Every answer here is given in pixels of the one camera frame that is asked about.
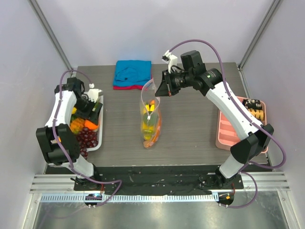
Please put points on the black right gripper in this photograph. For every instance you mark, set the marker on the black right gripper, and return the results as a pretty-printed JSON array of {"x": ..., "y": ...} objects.
[{"x": 167, "y": 83}]

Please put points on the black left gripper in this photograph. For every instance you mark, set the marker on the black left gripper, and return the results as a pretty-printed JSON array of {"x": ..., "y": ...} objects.
[{"x": 90, "y": 115}]

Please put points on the dark red grape bunch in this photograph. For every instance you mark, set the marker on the dark red grape bunch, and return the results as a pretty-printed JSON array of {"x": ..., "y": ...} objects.
[{"x": 87, "y": 139}]

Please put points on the clear pink-dotted zip bag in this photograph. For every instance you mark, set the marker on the clear pink-dotted zip bag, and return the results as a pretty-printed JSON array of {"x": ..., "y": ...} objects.
[{"x": 147, "y": 94}]

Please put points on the yellow mango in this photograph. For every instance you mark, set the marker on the yellow mango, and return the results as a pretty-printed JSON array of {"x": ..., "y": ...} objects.
[{"x": 150, "y": 120}]

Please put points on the orange carrot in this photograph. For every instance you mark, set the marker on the orange carrot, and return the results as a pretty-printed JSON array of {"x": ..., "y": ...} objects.
[{"x": 154, "y": 138}]

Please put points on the yellow banana bunch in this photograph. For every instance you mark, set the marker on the yellow banana bunch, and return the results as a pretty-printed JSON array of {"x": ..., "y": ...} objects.
[
  {"x": 74, "y": 110},
  {"x": 148, "y": 131}
]

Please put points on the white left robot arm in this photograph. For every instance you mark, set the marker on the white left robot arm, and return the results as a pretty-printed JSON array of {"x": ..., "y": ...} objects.
[{"x": 58, "y": 143}]

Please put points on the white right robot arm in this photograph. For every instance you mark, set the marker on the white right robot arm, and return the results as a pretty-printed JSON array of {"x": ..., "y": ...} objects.
[{"x": 253, "y": 134}]

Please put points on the white fruit basket tray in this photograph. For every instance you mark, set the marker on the white fruit basket tray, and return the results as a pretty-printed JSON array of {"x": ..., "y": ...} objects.
[{"x": 99, "y": 131}]

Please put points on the orange spiky dragon fruit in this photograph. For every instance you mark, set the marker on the orange spiky dragon fruit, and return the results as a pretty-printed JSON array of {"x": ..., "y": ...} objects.
[{"x": 77, "y": 125}]

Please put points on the folded red cloth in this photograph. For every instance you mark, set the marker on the folded red cloth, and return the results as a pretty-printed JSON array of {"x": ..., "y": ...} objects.
[{"x": 130, "y": 83}]

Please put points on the folded blue cloth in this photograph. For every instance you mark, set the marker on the folded blue cloth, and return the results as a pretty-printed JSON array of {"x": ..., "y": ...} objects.
[{"x": 130, "y": 73}]

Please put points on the pink compartment organizer box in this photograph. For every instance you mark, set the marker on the pink compartment organizer box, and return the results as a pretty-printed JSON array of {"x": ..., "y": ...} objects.
[{"x": 226, "y": 135}]

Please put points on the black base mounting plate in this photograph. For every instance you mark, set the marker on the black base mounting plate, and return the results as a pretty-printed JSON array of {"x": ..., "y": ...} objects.
[{"x": 185, "y": 180}]

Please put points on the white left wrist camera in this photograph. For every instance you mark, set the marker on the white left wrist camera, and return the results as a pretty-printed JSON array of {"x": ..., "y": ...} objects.
[{"x": 94, "y": 93}]

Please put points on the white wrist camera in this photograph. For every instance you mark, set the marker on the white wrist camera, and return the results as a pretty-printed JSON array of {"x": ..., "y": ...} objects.
[
  {"x": 170, "y": 59},
  {"x": 94, "y": 93}
]

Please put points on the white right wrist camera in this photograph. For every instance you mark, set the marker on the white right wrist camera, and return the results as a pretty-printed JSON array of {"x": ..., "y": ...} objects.
[{"x": 170, "y": 59}]

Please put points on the white slotted cable duct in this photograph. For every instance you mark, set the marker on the white slotted cable duct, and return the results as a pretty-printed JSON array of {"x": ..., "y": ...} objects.
[{"x": 94, "y": 198}]

